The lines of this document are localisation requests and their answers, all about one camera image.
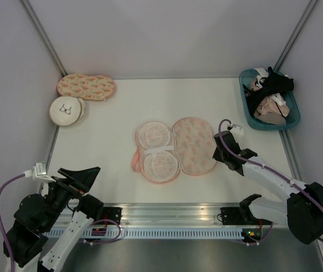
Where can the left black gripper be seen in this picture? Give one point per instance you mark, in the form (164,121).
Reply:
(79,181)

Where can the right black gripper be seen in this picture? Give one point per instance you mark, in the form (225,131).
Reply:
(216,156)

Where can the floral mesh laundry bag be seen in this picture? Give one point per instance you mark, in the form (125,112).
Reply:
(163,152)

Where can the black bra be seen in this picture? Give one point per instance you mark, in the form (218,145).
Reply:
(274,84)

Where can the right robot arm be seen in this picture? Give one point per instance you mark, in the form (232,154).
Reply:
(299,206)

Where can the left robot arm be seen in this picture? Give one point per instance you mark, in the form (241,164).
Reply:
(23,245)

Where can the taupe bra in basket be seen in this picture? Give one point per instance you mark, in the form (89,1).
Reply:
(270,118)

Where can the pink bra in basket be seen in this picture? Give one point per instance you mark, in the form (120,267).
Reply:
(274,103)

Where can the round cream laundry bag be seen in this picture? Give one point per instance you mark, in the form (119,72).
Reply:
(66,111)

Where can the white bra in basket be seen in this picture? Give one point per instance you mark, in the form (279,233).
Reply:
(262,75)

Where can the teal plastic basket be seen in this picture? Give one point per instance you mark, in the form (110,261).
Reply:
(293,118)

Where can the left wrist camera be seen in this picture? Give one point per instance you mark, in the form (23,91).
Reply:
(38,173)

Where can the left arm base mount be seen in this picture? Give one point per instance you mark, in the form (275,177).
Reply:
(112,213)

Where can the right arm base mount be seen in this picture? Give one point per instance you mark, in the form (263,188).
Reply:
(231,216)

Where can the aluminium front rail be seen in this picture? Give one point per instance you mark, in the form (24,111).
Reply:
(161,215)

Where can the white slotted cable duct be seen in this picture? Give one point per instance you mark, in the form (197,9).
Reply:
(164,233)

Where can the left aluminium frame post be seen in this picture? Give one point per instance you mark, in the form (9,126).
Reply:
(42,34)

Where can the aluminium frame post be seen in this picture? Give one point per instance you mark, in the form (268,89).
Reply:
(297,31)
(42,34)

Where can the right aluminium frame post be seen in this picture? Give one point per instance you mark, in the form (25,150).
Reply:
(297,31)

